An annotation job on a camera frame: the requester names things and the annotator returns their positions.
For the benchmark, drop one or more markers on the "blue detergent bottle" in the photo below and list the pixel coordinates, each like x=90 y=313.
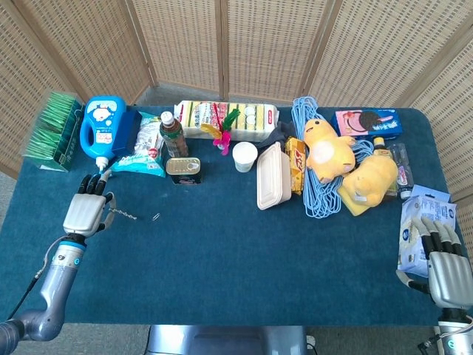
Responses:
x=101 y=125

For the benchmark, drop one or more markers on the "yellow plush with white belly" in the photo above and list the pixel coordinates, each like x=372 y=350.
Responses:
x=327 y=151

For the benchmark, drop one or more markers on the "silver paper clip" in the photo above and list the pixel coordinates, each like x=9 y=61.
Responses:
x=155 y=217

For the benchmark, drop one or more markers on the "yellow green sponge pack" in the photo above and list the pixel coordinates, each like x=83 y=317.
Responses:
x=255 y=118

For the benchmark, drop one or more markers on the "clear plastic water bottle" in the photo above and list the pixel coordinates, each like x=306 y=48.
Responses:
x=404 y=174

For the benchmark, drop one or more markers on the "dark blue table cloth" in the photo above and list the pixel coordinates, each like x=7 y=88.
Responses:
x=236 y=259

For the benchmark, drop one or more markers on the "light blue card package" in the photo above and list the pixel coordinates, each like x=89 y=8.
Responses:
x=430 y=190

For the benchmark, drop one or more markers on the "black luncheon meat can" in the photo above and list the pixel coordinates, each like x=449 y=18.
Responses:
x=183 y=170

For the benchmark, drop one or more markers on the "green tea bag box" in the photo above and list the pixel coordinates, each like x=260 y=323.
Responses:
x=55 y=129

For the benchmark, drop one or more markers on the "yellow capped small bottle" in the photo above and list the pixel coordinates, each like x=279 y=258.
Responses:
x=381 y=146

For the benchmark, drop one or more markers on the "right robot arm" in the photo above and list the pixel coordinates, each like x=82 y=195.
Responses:
x=456 y=333

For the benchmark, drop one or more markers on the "yellow red snack packet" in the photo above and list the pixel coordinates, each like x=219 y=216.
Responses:
x=296 y=162

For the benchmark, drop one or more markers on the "wicker folding screen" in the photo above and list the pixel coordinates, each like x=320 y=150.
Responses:
x=269 y=44

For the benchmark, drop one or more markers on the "colourful feather shuttlecock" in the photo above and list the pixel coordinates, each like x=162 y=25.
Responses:
x=222 y=138

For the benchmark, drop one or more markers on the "brown tea drink bottle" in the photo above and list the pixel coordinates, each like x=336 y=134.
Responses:
x=173 y=137

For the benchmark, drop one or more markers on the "beige lidded lunch box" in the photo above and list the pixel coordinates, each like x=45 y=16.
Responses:
x=271 y=177

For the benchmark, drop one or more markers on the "grey robot torso base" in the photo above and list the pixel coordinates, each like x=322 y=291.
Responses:
x=225 y=340

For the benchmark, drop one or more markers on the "blue pink cookie box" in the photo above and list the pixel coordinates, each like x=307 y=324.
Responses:
x=369 y=124

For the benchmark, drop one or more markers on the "white paper cup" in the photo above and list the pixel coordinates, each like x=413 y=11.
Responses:
x=244 y=157

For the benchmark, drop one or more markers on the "white blue wipes bag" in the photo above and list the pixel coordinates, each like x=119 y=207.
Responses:
x=414 y=240

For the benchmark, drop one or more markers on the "teal white snack bag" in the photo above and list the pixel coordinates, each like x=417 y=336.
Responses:
x=146 y=148

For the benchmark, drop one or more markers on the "dark blue rectangular box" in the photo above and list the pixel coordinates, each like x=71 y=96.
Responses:
x=127 y=129

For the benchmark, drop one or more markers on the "silver metal bead chain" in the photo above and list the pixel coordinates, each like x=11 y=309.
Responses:
x=123 y=214

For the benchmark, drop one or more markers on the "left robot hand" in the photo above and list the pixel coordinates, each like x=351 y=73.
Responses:
x=83 y=214

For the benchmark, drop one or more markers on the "plain yellow plush toy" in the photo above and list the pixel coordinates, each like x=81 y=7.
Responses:
x=373 y=177

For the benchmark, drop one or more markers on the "dark grey cloth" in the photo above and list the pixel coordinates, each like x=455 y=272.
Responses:
x=279 y=135

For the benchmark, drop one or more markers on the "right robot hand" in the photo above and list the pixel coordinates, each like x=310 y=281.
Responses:
x=451 y=277

